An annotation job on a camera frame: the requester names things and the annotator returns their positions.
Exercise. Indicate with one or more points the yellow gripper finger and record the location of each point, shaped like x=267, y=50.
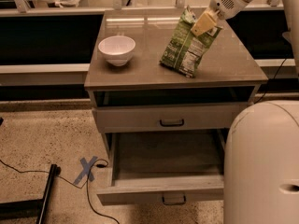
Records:
x=206, y=22

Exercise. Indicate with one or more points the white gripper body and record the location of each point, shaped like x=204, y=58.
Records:
x=224, y=2

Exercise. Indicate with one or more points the green jalapeno chip bag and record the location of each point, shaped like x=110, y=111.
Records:
x=185, y=50

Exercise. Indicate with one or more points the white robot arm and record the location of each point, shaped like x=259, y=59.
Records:
x=261, y=164

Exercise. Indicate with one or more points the closed grey upper drawer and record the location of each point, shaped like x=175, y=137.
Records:
x=150, y=118

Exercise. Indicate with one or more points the grey drawer cabinet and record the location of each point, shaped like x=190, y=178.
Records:
x=226, y=74

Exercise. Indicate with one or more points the open grey middle drawer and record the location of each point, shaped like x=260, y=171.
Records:
x=171, y=168

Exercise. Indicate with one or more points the white ceramic bowl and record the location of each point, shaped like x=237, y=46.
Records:
x=117, y=50

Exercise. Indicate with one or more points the blue tape cross mark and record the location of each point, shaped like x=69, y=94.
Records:
x=86, y=170

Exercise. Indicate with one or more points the black stand leg left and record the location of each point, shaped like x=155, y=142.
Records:
x=32, y=208

